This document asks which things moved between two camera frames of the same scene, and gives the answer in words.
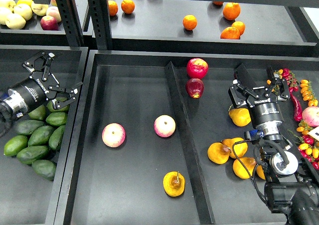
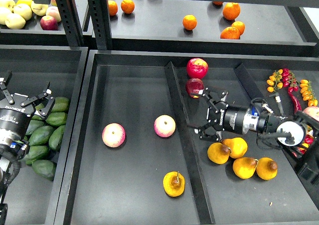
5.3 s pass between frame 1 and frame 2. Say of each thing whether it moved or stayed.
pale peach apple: stayed
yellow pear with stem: stayed
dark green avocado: stayed
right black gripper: moved
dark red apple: stayed
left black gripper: moved
